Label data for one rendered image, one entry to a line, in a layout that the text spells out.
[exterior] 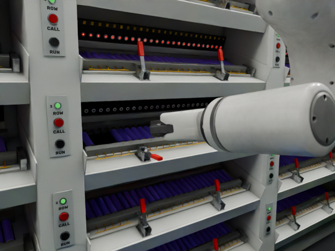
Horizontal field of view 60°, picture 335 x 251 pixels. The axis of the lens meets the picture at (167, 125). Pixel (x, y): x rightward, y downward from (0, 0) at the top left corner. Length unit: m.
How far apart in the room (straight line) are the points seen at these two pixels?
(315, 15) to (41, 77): 0.46
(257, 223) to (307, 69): 0.75
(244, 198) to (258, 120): 0.70
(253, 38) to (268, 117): 0.71
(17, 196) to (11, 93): 0.20
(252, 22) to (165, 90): 0.37
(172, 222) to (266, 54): 0.60
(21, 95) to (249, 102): 0.42
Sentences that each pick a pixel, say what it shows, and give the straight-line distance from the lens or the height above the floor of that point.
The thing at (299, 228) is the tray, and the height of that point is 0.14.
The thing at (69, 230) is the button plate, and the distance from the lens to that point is 0.69.
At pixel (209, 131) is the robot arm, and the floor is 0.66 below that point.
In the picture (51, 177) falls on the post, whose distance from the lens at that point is 0.64.
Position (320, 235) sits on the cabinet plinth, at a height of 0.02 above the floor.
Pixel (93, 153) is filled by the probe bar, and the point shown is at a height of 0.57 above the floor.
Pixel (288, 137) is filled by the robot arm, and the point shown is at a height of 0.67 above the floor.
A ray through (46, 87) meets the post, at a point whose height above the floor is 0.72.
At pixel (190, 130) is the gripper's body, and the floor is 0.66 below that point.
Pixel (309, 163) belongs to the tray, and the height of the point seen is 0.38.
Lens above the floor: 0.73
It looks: 8 degrees down
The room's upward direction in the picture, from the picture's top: straight up
